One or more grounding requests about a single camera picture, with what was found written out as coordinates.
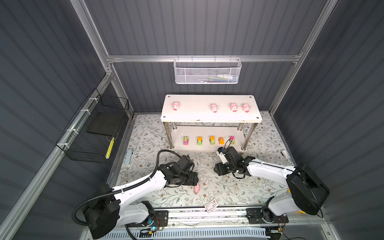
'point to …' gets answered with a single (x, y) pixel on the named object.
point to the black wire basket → (89, 138)
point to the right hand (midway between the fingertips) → (219, 169)
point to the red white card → (211, 206)
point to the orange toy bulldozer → (221, 140)
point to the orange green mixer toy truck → (212, 140)
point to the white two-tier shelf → (205, 123)
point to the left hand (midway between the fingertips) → (193, 180)
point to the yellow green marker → (108, 152)
